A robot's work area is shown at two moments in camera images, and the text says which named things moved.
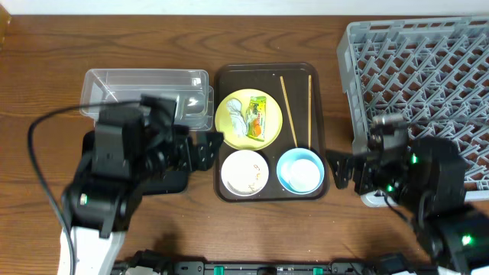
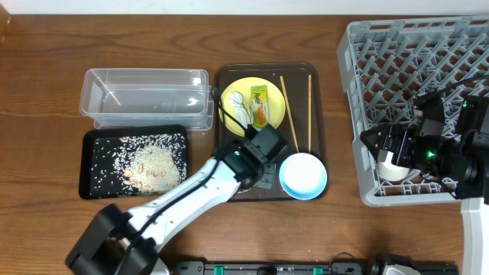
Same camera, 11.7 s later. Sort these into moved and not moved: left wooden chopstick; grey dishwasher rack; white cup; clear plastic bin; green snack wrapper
Moved: white cup; green snack wrapper
Not moved: clear plastic bin; left wooden chopstick; grey dishwasher rack
